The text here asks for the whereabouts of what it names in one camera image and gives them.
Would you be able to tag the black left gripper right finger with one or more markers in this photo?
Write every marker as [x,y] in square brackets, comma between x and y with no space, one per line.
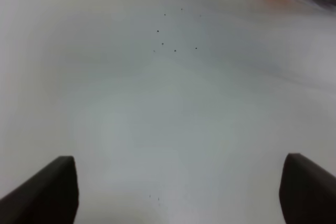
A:
[307,191]

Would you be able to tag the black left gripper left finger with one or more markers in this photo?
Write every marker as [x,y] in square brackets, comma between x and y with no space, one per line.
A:
[50,196]

